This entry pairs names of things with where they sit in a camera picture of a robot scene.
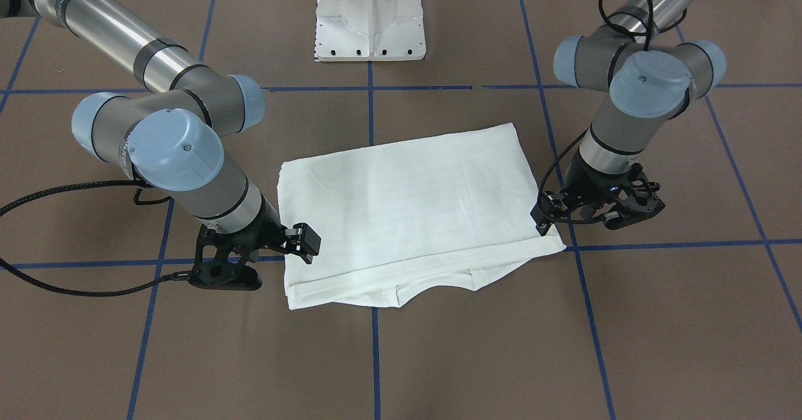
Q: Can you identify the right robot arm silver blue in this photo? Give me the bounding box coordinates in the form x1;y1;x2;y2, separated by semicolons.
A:
2;0;321;297

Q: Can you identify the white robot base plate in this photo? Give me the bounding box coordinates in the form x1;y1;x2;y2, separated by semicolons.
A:
313;0;427;62

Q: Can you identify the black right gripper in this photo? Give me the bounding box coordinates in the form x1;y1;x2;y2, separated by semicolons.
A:
188;211;321;291

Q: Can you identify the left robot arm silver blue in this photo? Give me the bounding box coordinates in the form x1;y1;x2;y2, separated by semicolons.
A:
531;0;727;235

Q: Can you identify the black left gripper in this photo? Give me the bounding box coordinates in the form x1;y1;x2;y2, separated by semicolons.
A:
531;157;665;236

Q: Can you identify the white long-sleeve printed shirt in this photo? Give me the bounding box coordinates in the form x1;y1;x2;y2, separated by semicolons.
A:
278;123;565;310

